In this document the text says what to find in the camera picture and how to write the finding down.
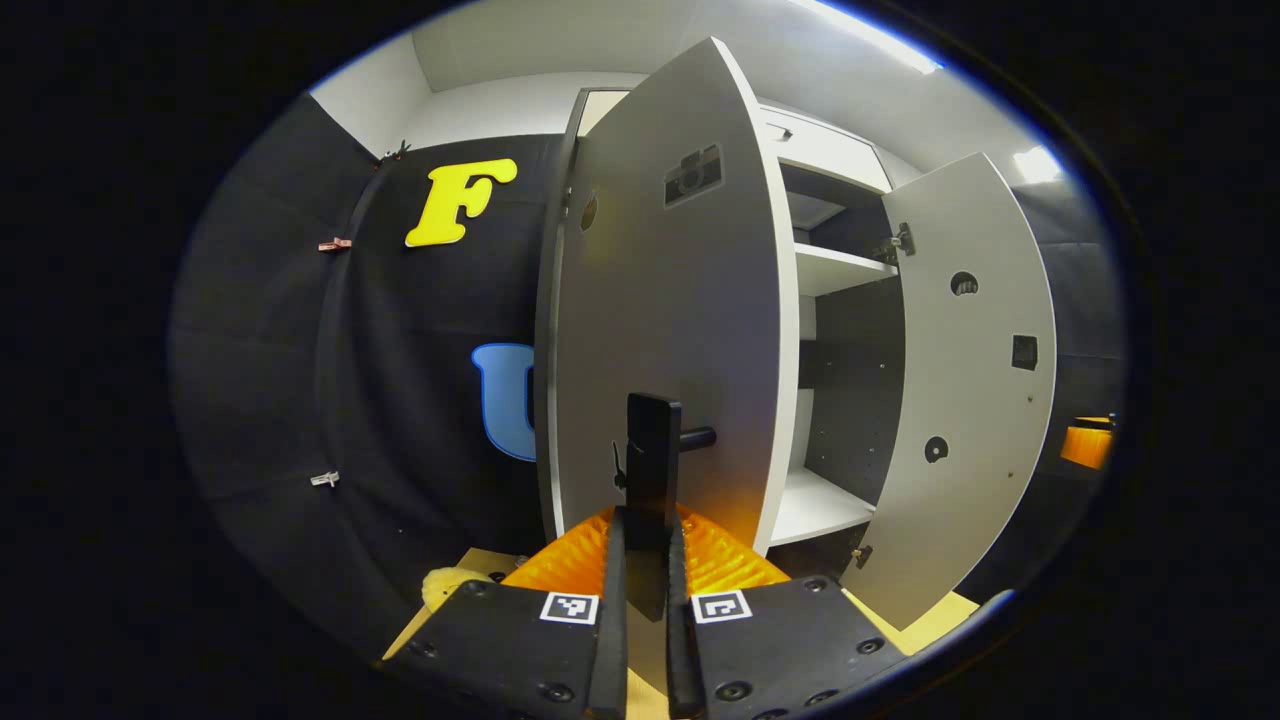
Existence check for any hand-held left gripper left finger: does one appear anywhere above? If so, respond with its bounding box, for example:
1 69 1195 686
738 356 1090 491
380 505 631 720

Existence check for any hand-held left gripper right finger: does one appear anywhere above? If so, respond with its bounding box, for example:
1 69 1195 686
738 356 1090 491
665 505 911 720

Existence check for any white cabinet door cherry sticker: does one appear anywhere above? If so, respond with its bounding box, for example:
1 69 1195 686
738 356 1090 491
843 152 1059 633

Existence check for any white double-door shoe cabinet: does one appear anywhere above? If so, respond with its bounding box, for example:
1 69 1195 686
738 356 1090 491
560 88 908 581

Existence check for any white cabinet door camera sticker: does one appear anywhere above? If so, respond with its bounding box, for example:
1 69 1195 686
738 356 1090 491
535 38 803 626

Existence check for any white cabinet shelf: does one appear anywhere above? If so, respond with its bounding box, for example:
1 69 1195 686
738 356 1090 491
768 465 879 549
795 243 899 298

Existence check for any white cabinet drawer front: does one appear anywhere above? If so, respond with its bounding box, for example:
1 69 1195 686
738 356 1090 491
758 105 893 196

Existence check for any yellow fuzzy object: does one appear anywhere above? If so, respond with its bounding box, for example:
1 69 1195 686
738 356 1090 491
420 566 496 613

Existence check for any small ceiling light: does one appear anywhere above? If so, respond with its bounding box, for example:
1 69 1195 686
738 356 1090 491
1012 147 1063 186

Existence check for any black backdrop cloth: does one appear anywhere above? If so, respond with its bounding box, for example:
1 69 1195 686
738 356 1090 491
170 92 1126 651

